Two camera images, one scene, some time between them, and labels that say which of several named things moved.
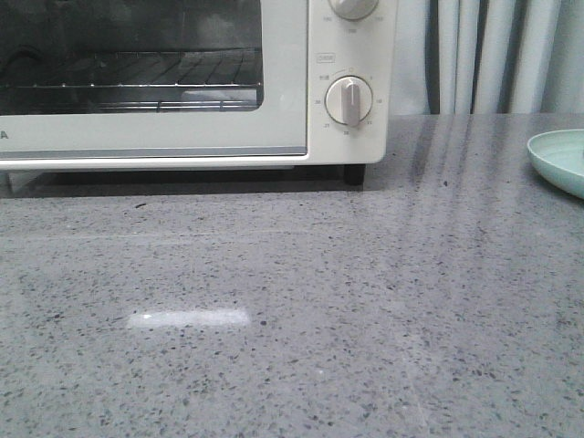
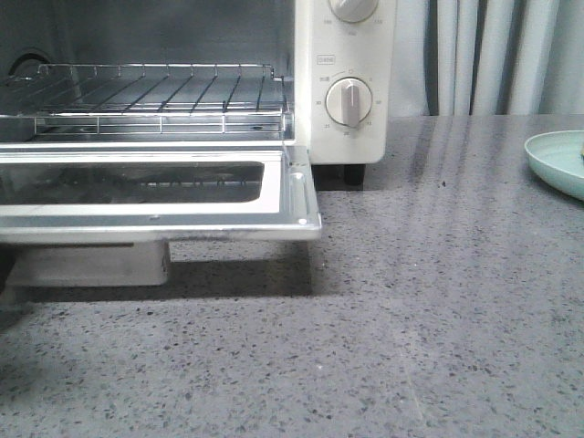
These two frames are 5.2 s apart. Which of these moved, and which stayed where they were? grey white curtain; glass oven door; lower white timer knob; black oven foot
Moved: glass oven door
Stayed: lower white timer knob; grey white curtain; black oven foot
